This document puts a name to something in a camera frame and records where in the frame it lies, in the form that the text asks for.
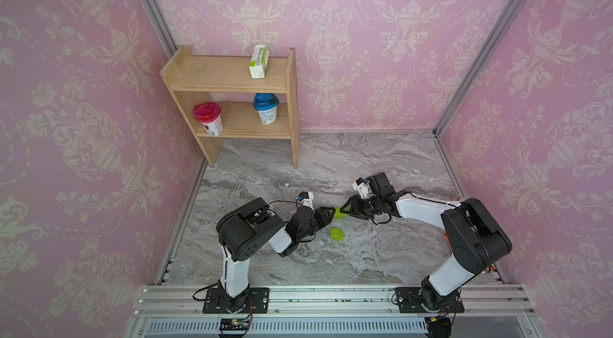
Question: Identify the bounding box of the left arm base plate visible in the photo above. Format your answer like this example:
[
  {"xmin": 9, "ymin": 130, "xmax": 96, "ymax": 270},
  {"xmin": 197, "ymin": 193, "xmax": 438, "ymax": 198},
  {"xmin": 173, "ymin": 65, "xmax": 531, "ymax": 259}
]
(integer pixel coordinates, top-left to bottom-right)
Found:
[{"xmin": 203, "ymin": 287, "xmax": 270, "ymax": 314}]

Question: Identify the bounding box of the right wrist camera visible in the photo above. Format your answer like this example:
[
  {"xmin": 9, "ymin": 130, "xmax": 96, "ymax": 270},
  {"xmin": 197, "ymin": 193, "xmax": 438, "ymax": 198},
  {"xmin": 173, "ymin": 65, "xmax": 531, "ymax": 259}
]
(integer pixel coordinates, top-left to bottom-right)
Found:
[{"xmin": 352, "ymin": 178, "xmax": 372, "ymax": 199}]

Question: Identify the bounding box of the small circuit board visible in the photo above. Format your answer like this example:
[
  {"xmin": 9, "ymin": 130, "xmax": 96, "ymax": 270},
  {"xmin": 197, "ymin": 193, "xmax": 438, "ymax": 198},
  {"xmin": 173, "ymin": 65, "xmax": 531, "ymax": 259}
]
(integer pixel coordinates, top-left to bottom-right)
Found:
[{"xmin": 220, "ymin": 318, "xmax": 252, "ymax": 333}]

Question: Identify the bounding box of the white green carton box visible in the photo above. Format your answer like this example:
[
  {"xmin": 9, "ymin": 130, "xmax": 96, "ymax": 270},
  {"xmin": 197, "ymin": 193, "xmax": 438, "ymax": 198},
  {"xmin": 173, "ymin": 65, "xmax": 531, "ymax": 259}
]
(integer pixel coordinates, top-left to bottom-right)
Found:
[{"xmin": 249, "ymin": 44, "xmax": 269, "ymax": 79}]

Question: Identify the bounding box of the wooden shelf unit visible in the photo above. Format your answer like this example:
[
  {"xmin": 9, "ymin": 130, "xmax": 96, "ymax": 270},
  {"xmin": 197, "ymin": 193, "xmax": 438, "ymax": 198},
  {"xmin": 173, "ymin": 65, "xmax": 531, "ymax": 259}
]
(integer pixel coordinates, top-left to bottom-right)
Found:
[{"xmin": 161, "ymin": 46, "xmax": 300, "ymax": 168}]

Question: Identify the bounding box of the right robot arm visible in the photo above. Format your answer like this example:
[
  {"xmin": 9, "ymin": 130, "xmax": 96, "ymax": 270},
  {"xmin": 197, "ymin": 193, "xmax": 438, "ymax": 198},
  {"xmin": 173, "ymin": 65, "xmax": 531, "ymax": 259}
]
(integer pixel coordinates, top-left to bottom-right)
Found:
[{"xmin": 340, "ymin": 172, "xmax": 512, "ymax": 310}]

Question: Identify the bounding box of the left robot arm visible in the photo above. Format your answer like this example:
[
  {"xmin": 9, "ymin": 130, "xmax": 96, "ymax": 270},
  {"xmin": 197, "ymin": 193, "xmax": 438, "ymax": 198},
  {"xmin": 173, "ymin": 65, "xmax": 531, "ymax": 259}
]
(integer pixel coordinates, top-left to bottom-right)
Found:
[{"xmin": 216, "ymin": 192, "xmax": 336, "ymax": 299}]

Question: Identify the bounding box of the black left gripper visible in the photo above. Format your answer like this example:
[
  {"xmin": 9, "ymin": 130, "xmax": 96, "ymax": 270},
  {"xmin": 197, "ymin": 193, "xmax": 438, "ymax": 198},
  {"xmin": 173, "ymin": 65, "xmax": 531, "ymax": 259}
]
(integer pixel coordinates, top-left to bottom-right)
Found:
[{"xmin": 297, "ymin": 207, "xmax": 338, "ymax": 243}]

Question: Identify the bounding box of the blue lid cup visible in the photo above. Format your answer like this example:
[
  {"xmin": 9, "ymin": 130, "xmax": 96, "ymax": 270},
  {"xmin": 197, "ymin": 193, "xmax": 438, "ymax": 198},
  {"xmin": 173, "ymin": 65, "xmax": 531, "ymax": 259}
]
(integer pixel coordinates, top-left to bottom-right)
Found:
[{"xmin": 253, "ymin": 93, "xmax": 279, "ymax": 125}]

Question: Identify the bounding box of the long green lego brick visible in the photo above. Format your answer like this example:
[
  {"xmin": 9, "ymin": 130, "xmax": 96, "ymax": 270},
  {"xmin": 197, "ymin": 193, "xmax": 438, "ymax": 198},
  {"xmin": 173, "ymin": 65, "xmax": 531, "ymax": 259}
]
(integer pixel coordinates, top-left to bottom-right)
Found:
[{"xmin": 334, "ymin": 207, "xmax": 349, "ymax": 220}]

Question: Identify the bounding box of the pink lid cup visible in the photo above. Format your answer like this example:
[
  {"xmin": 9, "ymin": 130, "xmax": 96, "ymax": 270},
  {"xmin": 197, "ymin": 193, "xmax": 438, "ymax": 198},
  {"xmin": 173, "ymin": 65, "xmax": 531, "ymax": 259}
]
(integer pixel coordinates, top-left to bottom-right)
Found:
[{"xmin": 193, "ymin": 102, "xmax": 223, "ymax": 137}]

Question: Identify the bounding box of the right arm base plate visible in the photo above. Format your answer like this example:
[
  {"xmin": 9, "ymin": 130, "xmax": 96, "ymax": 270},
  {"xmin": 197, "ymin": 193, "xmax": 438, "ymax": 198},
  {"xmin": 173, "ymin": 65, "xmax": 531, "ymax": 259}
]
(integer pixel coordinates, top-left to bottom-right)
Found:
[{"xmin": 390, "ymin": 287, "xmax": 465, "ymax": 315}]

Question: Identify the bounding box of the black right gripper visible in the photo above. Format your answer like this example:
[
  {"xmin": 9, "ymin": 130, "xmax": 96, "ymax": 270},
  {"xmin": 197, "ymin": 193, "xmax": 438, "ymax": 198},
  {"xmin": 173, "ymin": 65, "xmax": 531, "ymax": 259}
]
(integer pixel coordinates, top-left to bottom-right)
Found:
[{"xmin": 339, "ymin": 194, "xmax": 383, "ymax": 219}]

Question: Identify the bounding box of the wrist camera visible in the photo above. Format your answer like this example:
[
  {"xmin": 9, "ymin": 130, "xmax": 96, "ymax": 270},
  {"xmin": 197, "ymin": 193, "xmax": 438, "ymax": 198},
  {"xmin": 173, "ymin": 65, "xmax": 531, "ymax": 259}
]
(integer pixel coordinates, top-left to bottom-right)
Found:
[
  {"xmin": 352, "ymin": 178, "xmax": 372, "ymax": 199},
  {"xmin": 296, "ymin": 191, "xmax": 314, "ymax": 210}
]

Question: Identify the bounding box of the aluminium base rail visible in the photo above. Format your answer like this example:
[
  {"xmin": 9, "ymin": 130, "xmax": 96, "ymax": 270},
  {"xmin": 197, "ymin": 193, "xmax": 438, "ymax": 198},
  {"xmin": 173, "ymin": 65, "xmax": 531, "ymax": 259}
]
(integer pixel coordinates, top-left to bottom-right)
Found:
[{"xmin": 126, "ymin": 283, "xmax": 546, "ymax": 337}]

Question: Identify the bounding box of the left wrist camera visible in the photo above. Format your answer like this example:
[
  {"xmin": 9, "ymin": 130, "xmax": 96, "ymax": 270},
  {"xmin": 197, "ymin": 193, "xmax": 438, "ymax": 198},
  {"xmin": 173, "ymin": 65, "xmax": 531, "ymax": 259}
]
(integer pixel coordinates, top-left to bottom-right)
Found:
[{"xmin": 296, "ymin": 191, "xmax": 314, "ymax": 210}]

